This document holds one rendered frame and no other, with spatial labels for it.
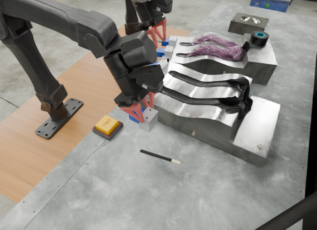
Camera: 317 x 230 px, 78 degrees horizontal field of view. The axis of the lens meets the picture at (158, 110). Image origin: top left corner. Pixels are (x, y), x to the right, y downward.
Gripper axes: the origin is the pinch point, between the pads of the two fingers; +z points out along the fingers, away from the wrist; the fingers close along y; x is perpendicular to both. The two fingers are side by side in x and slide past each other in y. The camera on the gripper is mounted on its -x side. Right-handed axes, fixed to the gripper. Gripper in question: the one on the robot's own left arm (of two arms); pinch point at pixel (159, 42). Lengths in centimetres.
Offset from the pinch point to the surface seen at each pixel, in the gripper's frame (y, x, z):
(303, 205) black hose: -30, -44, 38
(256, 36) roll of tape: 38.2, -23.1, 20.4
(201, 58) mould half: 16.2, -5.0, 16.3
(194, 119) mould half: -19.0, -15.6, 21.8
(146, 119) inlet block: -31.1, -9.7, 11.1
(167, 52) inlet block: 14.9, 10.0, 9.3
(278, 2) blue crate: 344, 16, 85
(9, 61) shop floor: 25, 250, -26
